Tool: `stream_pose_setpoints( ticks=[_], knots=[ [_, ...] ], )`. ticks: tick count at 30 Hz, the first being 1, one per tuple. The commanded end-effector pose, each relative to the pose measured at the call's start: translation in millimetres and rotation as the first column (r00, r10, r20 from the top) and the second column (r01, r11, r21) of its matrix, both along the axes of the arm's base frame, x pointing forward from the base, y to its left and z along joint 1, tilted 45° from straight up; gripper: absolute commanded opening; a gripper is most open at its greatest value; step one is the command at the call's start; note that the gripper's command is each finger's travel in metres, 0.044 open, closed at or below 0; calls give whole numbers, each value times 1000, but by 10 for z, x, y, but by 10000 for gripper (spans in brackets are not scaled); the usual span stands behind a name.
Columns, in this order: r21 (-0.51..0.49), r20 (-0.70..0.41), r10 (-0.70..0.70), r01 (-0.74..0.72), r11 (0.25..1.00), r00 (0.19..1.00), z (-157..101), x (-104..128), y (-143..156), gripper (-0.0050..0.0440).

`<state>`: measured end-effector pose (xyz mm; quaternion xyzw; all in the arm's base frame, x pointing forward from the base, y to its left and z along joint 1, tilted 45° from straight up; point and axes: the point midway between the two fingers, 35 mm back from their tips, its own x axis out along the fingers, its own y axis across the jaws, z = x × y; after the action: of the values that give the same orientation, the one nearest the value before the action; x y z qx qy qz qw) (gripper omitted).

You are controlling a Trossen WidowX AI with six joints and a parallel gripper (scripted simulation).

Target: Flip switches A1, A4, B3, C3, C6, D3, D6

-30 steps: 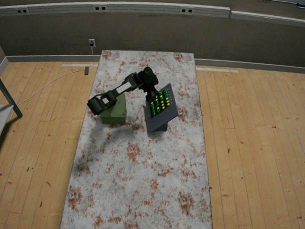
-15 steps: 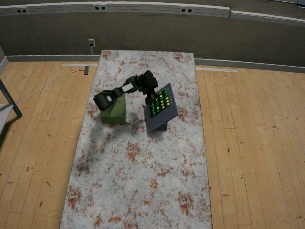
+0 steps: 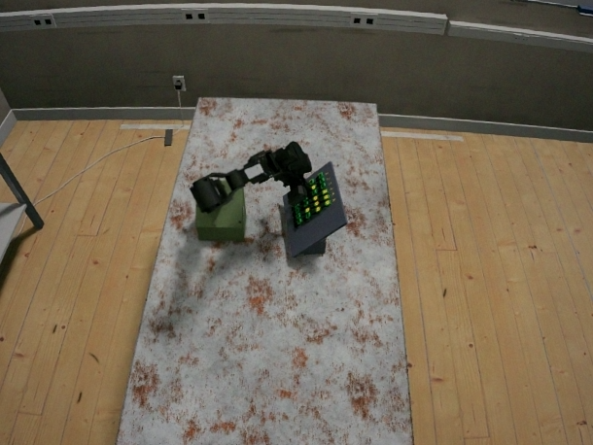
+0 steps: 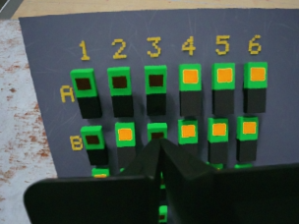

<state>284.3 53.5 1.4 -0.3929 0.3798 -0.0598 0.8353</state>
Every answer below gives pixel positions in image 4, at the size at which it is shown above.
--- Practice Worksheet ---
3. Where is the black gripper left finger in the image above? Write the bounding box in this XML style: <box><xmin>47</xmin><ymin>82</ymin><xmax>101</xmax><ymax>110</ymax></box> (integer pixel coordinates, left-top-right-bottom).
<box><xmin>23</xmin><ymin>139</ymin><xmax>161</xmax><ymax>224</ymax></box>

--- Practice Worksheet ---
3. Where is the grey switch panel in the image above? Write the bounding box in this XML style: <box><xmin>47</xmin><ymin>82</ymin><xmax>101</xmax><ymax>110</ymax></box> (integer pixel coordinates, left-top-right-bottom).
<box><xmin>18</xmin><ymin>8</ymin><xmax>299</xmax><ymax>177</ymax></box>

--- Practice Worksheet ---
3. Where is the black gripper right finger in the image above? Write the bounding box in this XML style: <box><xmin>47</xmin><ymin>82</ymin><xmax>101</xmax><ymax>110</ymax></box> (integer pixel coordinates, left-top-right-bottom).
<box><xmin>159</xmin><ymin>138</ymin><xmax>299</xmax><ymax>224</ymax></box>

